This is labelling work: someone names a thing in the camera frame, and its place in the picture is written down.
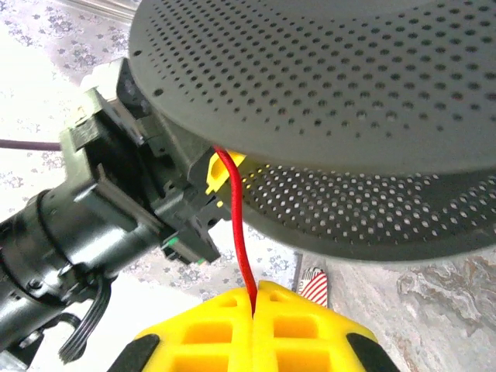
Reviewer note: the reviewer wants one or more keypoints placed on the aluminium frame post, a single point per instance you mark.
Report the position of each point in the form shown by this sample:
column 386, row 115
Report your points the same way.
column 97, row 8

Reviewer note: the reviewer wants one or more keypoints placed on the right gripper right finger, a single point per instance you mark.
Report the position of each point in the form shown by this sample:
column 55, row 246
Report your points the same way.
column 302, row 341

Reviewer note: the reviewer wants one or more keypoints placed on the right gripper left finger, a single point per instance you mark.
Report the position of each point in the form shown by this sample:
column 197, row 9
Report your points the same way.
column 209, row 341

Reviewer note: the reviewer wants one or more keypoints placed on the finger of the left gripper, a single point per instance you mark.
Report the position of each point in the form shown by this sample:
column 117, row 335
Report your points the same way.
column 213, row 174

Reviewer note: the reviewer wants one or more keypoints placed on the red white striped packet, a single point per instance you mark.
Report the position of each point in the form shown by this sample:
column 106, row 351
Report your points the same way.
column 314, row 284

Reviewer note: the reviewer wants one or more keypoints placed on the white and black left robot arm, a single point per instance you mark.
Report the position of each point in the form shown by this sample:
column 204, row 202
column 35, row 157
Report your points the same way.
column 11, row 362

